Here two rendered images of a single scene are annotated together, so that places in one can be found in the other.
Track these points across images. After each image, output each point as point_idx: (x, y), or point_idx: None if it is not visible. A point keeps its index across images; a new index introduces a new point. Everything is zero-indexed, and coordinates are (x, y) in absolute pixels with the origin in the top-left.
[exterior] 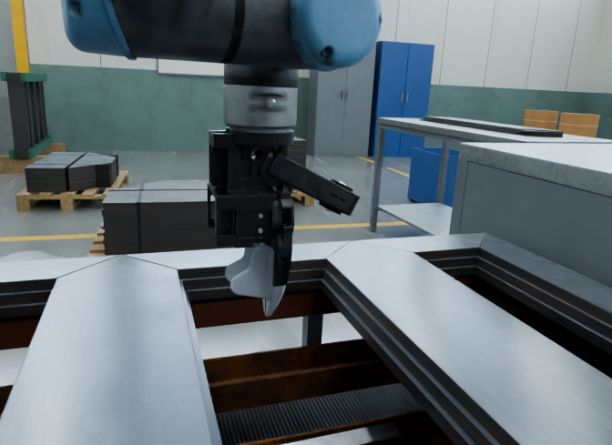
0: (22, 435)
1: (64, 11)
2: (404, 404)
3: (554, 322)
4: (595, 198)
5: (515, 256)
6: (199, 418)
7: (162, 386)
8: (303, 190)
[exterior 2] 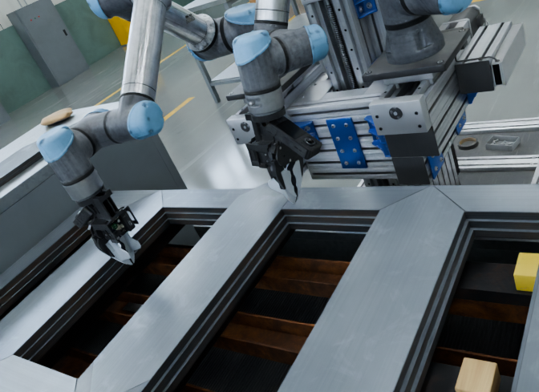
0: (233, 260)
1: (156, 122)
2: None
3: (11, 309)
4: None
5: None
6: (192, 251)
7: (186, 268)
8: None
